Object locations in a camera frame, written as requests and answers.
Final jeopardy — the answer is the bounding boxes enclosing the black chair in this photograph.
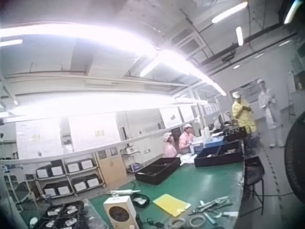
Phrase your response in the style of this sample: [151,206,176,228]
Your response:
[244,156,265,215]

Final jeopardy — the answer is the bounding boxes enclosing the white glue tube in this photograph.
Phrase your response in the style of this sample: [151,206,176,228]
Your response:
[106,189,142,195]

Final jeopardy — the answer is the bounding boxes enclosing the black tray with parts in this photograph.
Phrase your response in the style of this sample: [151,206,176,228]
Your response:
[223,126,247,142]

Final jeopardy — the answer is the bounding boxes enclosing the yellow plastic folder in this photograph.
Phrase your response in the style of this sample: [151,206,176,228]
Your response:
[152,193,192,218]

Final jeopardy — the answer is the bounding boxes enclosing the metal tweezers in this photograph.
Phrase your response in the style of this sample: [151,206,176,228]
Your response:
[203,212,220,222]

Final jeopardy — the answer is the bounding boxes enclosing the metal rack with black bins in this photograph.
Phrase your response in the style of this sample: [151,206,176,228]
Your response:
[35,157,104,197]

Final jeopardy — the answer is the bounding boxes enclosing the black cable bundle white tags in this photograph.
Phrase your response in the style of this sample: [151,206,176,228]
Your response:
[131,193,151,208]

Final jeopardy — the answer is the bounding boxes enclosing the blue plastic box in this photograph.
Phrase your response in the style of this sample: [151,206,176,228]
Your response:
[193,136,226,153]

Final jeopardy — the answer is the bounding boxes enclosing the beige ioniser fan box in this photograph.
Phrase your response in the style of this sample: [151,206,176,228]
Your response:
[103,195,140,229]

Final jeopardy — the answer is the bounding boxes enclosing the black floor fan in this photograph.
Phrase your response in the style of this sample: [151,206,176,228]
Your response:
[284,117,305,205]

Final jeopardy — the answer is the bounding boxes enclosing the white cloth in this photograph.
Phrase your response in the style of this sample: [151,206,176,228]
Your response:
[179,154,198,166]

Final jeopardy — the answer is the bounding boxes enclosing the large black plastic tray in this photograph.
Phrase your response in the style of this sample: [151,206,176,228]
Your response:
[194,140,244,167]

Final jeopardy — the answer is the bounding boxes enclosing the tray of tagged black cables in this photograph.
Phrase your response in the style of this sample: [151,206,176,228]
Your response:
[38,201,85,229]

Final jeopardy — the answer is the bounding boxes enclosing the metal pliers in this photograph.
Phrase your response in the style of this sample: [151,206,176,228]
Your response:
[199,196,232,211]

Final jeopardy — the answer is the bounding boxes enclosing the black cable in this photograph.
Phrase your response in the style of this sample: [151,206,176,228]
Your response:
[140,217,165,229]

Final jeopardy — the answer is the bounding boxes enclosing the overhead light bar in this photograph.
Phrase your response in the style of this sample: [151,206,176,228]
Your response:
[0,92,208,120]

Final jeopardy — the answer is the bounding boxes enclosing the clear tape roll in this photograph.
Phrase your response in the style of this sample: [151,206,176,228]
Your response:
[171,218,186,229]
[189,214,206,228]

